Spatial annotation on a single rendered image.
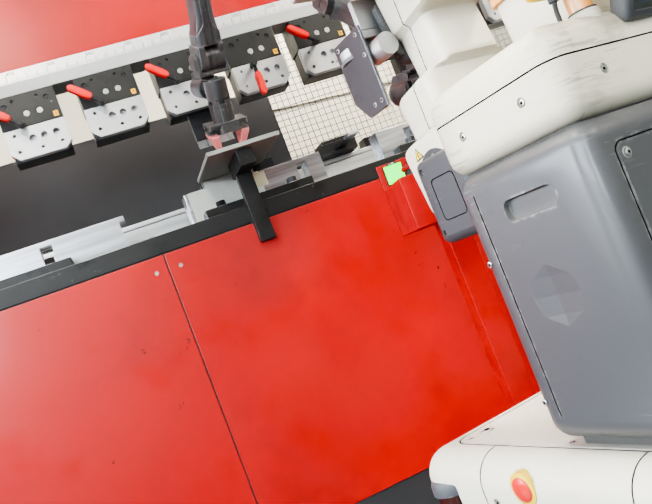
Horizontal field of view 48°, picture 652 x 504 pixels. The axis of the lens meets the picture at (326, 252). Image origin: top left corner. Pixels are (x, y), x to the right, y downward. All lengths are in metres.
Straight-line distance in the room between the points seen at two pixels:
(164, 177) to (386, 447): 1.17
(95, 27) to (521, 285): 1.40
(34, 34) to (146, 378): 0.92
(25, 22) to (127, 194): 0.67
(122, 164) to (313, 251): 0.89
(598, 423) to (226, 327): 1.01
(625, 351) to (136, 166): 1.87
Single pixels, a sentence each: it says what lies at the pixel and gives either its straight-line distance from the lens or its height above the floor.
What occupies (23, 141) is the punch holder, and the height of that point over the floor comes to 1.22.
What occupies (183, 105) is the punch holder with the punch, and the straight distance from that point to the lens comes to 1.99.
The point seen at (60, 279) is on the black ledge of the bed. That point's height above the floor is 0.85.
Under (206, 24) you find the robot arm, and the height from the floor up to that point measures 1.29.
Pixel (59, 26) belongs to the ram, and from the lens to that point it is 2.07.
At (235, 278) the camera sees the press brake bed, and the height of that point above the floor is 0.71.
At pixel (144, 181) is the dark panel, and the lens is 2.49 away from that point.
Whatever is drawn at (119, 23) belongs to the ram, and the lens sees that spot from 2.07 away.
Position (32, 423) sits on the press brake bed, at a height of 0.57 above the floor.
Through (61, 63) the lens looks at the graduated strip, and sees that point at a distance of 2.03.
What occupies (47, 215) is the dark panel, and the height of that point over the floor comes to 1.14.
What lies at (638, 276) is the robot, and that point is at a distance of 0.91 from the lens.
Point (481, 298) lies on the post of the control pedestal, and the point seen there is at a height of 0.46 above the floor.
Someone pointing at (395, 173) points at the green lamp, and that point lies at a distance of 1.79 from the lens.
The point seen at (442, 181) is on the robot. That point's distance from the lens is 1.19.
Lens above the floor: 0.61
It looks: 3 degrees up
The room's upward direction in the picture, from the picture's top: 21 degrees counter-clockwise
